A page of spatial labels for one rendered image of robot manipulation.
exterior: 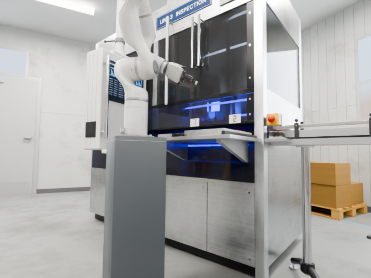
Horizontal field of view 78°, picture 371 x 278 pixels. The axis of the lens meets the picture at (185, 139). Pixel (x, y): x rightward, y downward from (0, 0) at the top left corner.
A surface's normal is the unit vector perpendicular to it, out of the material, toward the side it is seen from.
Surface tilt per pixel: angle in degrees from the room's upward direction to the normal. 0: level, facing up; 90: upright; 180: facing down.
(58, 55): 90
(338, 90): 90
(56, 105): 90
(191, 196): 90
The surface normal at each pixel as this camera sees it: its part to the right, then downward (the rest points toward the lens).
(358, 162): -0.89, -0.04
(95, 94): -0.52, -0.06
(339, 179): 0.48, -0.05
